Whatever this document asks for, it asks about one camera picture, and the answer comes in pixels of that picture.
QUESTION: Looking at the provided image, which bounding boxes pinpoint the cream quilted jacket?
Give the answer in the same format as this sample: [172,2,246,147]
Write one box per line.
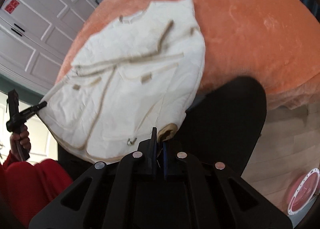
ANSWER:
[38,0,206,163]

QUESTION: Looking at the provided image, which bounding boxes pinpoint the white wardrobe with red stickers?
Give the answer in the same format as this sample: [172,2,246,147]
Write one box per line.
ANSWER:
[1,0,97,94]

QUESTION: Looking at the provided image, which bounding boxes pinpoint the person's left hand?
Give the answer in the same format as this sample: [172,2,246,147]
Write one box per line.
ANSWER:
[10,125,31,161]

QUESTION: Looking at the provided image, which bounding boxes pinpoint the white panel door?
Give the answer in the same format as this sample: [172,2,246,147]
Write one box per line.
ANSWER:
[0,92,58,164]

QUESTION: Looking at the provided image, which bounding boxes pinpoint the orange plush bedspread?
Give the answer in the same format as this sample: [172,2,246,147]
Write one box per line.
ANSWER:
[57,0,319,109]

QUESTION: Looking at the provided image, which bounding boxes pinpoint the pink round basket white rim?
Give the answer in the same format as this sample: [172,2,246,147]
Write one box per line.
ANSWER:
[287,168,319,215]

